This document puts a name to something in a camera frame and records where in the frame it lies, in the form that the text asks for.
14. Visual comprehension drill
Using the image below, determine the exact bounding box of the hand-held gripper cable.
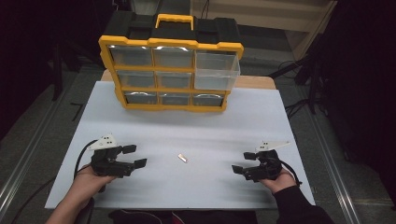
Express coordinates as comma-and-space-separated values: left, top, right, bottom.
10, 139, 99, 224
278, 159, 304, 187

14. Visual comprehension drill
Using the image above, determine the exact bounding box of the yellow black drawer organizer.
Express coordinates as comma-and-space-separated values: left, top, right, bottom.
98, 13, 245, 113

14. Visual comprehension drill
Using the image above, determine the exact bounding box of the black floor cable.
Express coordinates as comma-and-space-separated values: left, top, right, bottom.
269, 57, 328, 120

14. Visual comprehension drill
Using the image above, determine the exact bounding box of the white board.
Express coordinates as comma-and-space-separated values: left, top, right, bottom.
45, 81, 316, 210

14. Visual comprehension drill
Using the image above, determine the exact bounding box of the clear plastic organizer drawer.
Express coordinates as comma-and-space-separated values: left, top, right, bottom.
193, 50, 241, 91

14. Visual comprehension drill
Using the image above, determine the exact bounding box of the black metal stand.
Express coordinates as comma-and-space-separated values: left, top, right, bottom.
50, 40, 64, 102

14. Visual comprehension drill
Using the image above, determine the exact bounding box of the right hand-held gripper cable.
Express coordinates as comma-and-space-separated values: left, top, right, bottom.
278, 159, 304, 187

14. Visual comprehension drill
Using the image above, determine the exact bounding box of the person's dark clothing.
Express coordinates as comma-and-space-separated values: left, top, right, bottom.
107, 209, 260, 224

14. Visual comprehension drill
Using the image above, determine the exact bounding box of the light wooden shelf unit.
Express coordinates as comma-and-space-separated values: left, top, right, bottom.
190, 0, 339, 62

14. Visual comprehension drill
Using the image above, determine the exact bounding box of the metal floor rail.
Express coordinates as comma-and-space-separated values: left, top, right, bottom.
0, 92, 68, 216
300, 90, 363, 224

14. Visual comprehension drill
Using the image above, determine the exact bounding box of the person's left hand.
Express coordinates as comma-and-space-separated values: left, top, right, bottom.
66, 165, 117, 209

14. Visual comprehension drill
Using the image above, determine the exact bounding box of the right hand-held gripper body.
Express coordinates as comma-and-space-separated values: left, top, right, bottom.
242, 140, 291, 183

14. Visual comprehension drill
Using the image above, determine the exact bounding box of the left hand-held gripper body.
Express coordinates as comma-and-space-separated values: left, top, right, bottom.
88, 133, 136, 179

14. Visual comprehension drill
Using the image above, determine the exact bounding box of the set of clear drawers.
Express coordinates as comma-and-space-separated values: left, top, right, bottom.
107, 45, 224, 107

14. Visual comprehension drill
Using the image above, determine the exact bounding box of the person's right hand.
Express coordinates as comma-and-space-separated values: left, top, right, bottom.
260, 167, 297, 194

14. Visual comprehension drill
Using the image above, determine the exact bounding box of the left hand-held gripper cable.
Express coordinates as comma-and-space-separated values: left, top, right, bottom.
10, 139, 99, 224

